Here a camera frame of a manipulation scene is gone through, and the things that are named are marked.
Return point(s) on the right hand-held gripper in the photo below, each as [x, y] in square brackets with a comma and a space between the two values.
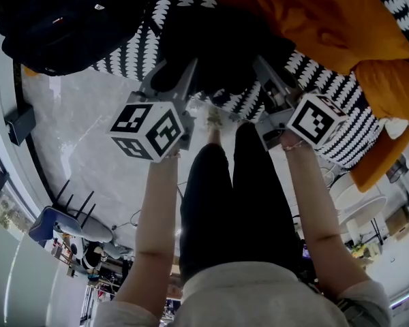
[313, 121]

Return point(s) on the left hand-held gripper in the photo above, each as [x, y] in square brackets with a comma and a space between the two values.
[146, 131]

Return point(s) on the black garment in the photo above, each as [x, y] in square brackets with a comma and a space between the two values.
[218, 46]

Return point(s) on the orange sofa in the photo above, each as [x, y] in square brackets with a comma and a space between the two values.
[378, 162]

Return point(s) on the person's right forearm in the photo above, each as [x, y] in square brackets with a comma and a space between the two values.
[320, 216]

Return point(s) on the person's left forearm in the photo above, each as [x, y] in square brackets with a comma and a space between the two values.
[153, 230]

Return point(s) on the black backpack with red mark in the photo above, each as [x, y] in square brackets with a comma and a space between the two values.
[68, 29]

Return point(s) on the black and white patterned blanket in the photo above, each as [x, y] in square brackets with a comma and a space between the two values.
[334, 90]

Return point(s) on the wide orange cushion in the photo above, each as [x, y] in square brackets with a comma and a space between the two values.
[310, 19]

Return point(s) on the square orange cushion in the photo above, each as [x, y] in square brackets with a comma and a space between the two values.
[392, 90]

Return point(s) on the white plush toy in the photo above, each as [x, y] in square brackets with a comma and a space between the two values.
[397, 128]

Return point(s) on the round white side table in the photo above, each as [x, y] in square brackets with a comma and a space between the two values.
[354, 199]

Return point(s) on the dark round bin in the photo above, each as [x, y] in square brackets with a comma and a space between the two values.
[396, 170]

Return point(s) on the grey chair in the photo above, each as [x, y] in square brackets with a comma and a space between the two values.
[88, 227]

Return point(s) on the blue chair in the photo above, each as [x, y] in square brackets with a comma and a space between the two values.
[42, 223]

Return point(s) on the cardboard box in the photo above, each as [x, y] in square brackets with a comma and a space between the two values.
[398, 221]

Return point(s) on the window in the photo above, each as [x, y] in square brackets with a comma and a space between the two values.
[7, 203]

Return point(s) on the person's grey shirt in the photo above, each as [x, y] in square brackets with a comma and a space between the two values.
[252, 298]

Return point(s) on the black wall box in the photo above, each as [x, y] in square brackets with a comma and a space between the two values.
[20, 124]

